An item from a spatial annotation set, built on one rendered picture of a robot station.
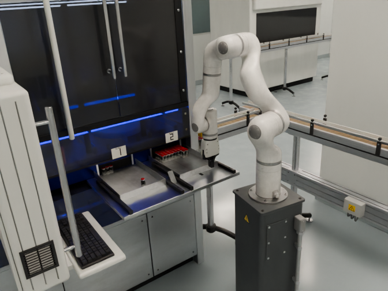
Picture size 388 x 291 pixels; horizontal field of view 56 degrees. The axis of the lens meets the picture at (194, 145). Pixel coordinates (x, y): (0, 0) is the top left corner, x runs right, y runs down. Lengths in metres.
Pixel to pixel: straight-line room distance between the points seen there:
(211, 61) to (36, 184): 0.97
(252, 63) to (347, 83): 1.50
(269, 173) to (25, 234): 1.05
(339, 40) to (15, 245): 2.56
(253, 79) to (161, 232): 1.21
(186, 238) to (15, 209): 1.45
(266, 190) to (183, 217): 0.84
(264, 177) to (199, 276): 1.14
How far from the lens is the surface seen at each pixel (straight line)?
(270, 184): 1.77
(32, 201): 1.36
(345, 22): 3.06
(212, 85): 1.84
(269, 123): 1.62
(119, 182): 2.02
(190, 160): 2.18
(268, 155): 1.71
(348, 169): 3.27
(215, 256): 2.84
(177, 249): 2.57
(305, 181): 2.77
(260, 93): 1.67
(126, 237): 2.30
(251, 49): 1.73
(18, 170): 1.31
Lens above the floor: 1.79
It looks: 22 degrees down
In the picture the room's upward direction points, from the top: 3 degrees counter-clockwise
